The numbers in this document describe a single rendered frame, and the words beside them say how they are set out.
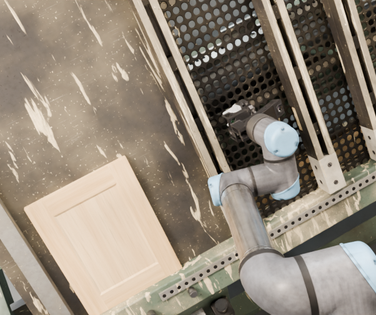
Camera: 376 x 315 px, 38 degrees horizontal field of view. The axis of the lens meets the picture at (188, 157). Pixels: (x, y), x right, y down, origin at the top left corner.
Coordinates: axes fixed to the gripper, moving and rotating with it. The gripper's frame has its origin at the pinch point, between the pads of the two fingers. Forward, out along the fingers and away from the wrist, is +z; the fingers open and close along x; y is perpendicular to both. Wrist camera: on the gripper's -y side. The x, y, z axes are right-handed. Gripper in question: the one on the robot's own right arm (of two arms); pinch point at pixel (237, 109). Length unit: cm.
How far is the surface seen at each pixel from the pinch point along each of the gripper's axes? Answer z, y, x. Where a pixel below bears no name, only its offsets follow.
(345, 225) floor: 65, -48, 100
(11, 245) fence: -1, 73, 6
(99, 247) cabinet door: 1, 53, 19
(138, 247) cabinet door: 1, 43, 26
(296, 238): -1.9, -2.4, 47.2
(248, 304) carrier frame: 43, 13, 96
